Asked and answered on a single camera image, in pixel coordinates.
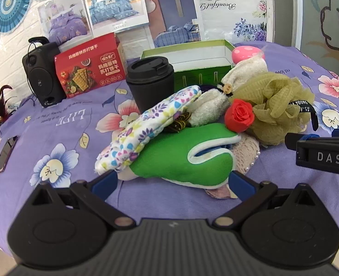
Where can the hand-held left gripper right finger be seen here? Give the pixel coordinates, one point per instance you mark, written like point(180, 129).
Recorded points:
point(241, 184)

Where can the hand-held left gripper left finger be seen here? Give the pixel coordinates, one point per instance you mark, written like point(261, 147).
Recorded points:
point(103, 182)

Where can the pink lace cloth with pearls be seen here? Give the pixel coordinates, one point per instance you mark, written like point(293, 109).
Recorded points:
point(247, 149)

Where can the olive mesh bath pouf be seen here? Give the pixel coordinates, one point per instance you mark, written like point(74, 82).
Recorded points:
point(272, 103)

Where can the red fabric rose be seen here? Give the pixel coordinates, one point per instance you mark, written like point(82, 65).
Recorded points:
point(239, 115)

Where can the green oven mitt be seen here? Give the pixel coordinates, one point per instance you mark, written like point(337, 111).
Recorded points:
point(175, 158)

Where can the white floral oven mitt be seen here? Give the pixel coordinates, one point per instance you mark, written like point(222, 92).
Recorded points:
point(149, 126)

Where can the white fluffy towel with button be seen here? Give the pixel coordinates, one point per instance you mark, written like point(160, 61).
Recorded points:
point(209, 107)

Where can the black and yellow patterned cloth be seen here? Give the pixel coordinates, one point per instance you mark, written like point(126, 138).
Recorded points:
point(179, 122)

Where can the green cardboard box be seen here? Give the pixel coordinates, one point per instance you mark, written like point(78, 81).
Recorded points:
point(201, 69)

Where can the purple floral tablecloth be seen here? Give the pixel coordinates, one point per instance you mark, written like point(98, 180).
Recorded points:
point(72, 115)

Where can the glass jar with pink lid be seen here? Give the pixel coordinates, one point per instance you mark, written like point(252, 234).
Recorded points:
point(245, 53)

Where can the black smartphone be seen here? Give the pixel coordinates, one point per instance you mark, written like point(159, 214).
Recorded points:
point(4, 155)

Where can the black cup with lid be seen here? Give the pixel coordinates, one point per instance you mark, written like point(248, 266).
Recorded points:
point(152, 86)

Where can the red cracker box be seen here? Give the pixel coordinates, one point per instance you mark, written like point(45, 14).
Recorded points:
point(86, 69)

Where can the frosted glass door with drawing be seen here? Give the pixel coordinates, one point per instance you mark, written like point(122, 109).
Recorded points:
point(327, 14)

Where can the black speaker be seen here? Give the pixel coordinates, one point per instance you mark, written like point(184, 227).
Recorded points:
point(43, 77)

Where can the white floral poster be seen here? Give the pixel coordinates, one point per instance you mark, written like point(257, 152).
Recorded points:
point(232, 8)

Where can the purple bedding poster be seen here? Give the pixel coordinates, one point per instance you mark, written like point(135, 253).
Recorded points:
point(63, 24)

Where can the blue plaid bedding poster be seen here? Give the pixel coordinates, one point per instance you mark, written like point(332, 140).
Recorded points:
point(175, 20)

